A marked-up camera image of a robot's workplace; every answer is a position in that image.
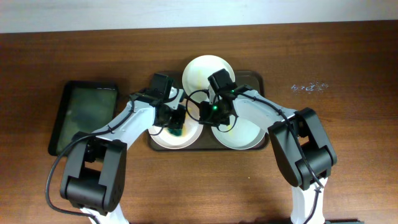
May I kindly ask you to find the green and yellow sponge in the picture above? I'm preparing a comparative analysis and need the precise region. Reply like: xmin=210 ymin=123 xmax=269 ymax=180
xmin=168 ymin=129 xmax=183 ymax=137

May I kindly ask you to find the pale plate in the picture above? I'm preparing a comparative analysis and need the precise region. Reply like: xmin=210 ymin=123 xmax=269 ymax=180
xmin=211 ymin=115 xmax=266 ymax=150

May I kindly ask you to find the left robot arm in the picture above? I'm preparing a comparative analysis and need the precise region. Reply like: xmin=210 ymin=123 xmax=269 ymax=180
xmin=60 ymin=88 xmax=185 ymax=223

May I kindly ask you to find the black rectangular water tray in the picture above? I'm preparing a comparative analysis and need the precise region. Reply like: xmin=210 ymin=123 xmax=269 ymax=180
xmin=48 ymin=80 xmax=119 ymax=156

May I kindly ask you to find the brown serving tray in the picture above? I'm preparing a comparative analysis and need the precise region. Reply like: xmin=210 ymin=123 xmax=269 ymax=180
xmin=146 ymin=70 xmax=270 ymax=152

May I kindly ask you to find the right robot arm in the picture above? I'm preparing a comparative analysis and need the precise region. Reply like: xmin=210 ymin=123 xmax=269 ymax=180
xmin=198 ymin=87 xmax=337 ymax=223

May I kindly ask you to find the white plate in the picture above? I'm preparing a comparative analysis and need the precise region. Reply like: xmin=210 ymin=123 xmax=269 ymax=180
xmin=148 ymin=102 xmax=203 ymax=149
xmin=182 ymin=55 xmax=235 ymax=103

